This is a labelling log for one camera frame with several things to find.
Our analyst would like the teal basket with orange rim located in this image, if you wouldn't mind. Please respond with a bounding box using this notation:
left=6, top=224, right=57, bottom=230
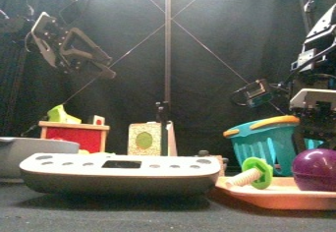
left=221, top=114, right=326, bottom=178

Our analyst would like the purple plastic ball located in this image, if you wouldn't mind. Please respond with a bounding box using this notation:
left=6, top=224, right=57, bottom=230
left=290, top=147, right=336, bottom=193

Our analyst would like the green white toy dumbbell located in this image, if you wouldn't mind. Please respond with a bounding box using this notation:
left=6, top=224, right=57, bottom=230
left=224, top=156, right=276, bottom=191

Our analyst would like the white block with red dot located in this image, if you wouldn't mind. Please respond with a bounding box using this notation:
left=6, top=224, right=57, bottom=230
left=88, top=114, right=106, bottom=127

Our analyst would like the green yellow toy piece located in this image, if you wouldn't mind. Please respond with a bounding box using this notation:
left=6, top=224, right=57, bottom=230
left=45, top=103, right=82, bottom=125

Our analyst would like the wooden tray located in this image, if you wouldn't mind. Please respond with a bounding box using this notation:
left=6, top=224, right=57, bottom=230
left=214, top=175, right=336, bottom=211

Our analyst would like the red wooden box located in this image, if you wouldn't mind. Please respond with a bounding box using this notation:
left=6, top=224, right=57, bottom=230
left=38, top=120, right=112, bottom=154

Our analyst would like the small dark knob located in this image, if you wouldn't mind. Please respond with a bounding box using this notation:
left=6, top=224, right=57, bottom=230
left=196, top=149, right=230, bottom=165

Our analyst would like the black clamp on pole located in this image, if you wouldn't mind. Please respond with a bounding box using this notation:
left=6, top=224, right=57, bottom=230
left=154, top=100, right=172, bottom=157

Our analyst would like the wooden box with green oval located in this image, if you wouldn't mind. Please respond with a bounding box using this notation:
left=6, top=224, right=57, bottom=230
left=125, top=121, right=178, bottom=157

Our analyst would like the grey plastic tub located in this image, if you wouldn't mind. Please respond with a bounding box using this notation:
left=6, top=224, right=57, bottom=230
left=0, top=136, right=81, bottom=179

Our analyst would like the white grey toy scale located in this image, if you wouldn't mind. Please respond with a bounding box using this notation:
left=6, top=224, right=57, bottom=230
left=18, top=151, right=222, bottom=197

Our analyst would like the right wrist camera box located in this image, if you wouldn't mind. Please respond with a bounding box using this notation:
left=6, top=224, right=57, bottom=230
left=229, top=78, right=273, bottom=109

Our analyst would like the vertical metal frame pole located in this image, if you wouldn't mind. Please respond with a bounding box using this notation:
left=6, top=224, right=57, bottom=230
left=162, top=0, right=173, bottom=104

